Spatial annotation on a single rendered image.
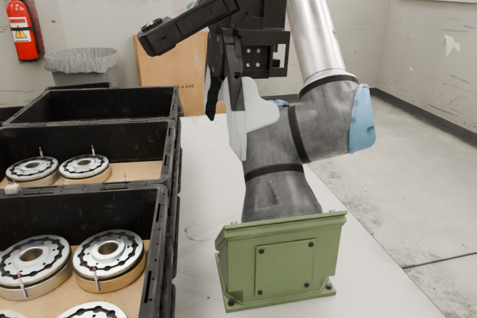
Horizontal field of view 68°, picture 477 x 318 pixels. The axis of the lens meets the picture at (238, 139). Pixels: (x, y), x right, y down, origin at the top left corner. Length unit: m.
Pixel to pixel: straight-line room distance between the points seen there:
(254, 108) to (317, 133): 0.26
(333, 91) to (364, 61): 3.63
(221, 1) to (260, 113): 0.13
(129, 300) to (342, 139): 0.42
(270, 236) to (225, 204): 0.36
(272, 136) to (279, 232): 0.17
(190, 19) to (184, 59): 3.00
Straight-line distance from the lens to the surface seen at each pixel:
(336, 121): 0.64
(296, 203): 0.61
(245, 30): 0.41
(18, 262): 0.62
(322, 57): 0.71
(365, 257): 0.84
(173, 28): 0.40
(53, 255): 0.62
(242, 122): 0.38
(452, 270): 2.03
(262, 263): 0.63
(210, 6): 0.41
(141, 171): 0.86
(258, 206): 0.62
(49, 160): 0.92
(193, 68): 3.41
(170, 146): 0.73
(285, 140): 0.65
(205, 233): 0.85
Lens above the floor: 1.24
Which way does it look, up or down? 24 degrees down
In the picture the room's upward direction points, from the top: straight up
